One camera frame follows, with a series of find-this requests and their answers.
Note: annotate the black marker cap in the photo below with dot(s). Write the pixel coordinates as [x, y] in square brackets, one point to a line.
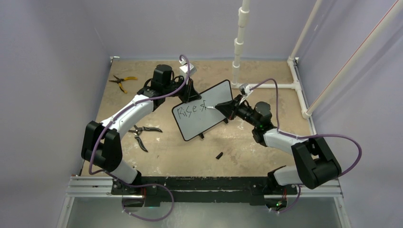
[219, 155]

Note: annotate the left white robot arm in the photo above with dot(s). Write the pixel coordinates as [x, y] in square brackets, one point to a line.
[102, 141]

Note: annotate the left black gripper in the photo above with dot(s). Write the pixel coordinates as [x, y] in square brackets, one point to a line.
[189, 93]

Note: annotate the small black-framed whiteboard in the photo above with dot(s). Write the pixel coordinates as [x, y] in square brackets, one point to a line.
[194, 118]

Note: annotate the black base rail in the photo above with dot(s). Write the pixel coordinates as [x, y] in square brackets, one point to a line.
[159, 189]

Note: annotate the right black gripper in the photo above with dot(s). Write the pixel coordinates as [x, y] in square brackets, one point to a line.
[230, 109]

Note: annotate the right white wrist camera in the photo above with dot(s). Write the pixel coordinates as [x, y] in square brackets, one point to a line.
[246, 90]

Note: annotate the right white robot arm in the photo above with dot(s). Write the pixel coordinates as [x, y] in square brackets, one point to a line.
[315, 163]

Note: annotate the yellow handled pliers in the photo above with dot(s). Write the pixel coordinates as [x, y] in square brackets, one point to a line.
[119, 81]

